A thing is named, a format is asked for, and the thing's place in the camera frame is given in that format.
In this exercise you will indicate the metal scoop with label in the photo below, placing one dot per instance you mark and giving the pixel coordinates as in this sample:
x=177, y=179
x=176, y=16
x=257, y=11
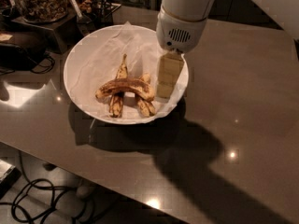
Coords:
x=84, y=23

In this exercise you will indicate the white paper liner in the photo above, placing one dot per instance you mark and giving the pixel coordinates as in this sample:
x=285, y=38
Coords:
x=102, y=56

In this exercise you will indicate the glass jar of nuts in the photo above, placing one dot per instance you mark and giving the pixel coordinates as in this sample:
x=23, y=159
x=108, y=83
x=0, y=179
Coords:
x=42, y=11

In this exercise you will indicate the spotted banana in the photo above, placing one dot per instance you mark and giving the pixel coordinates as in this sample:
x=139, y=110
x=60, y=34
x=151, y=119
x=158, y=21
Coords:
x=146, y=108
x=116, y=100
x=134, y=85

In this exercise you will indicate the white bowl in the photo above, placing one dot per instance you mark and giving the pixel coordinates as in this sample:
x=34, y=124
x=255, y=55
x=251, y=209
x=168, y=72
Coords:
x=93, y=47

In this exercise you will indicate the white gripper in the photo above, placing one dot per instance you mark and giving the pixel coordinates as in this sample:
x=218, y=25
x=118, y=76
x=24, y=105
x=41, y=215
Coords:
x=177, y=34

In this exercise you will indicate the grey box on floor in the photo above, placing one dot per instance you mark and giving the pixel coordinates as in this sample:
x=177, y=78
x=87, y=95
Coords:
x=9, y=174

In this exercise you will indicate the black stand under jars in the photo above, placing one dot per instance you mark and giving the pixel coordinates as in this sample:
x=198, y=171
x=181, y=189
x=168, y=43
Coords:
x=60, y=35

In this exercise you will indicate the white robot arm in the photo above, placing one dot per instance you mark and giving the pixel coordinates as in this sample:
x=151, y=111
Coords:
x=284, y=12

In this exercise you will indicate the black device on table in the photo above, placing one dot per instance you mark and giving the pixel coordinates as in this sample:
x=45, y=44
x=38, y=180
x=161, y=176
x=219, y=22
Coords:
x=21, y=51

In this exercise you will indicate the black wire rack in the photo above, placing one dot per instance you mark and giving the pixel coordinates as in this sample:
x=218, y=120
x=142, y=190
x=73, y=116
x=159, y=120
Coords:
x=106, y=8

